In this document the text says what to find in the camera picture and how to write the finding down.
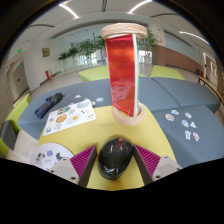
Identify lime green upholstered bench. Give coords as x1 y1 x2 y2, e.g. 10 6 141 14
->
4 93 32 133
149 64 186 81
78 65 148 83

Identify red fire extinguisher box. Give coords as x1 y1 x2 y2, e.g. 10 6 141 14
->
45 68 54 81

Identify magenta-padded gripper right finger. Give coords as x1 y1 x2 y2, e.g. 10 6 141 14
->
132 144 183 186

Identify angled grey upholstered bench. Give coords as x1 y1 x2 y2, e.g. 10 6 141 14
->
151 77 222 114

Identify framed wall plaque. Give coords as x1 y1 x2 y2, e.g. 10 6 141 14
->
41 47 51 58

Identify black computer mouse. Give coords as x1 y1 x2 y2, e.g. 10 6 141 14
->
97 137 135 181

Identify ceiling light strips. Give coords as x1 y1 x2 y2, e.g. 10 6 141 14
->
58 0 211 46

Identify dark grey cube seat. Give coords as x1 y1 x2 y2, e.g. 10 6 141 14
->
0 119 18 151

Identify small lime green seat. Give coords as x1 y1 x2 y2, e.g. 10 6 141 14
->
0 138 10 158

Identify white sticker sheet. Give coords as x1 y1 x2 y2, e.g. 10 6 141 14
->
43 107 98 137

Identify wooden chair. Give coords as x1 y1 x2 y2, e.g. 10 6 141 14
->
198 76 224 105

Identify long grey upholstered bench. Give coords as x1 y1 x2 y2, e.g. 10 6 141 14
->
17 77 181 141

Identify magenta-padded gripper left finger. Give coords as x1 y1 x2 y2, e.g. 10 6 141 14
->
49 144 99 188

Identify potted green plants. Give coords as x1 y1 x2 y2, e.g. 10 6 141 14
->
57 29 160 66

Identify round white puppy mouse pad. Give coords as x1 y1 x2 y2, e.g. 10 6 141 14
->
30 142 75 173

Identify folded dark blue umbrella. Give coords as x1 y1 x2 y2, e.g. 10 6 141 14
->
34 92 64 120

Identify red cylinder lamp, wooden ends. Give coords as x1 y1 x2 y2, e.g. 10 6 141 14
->
100 22 149 127

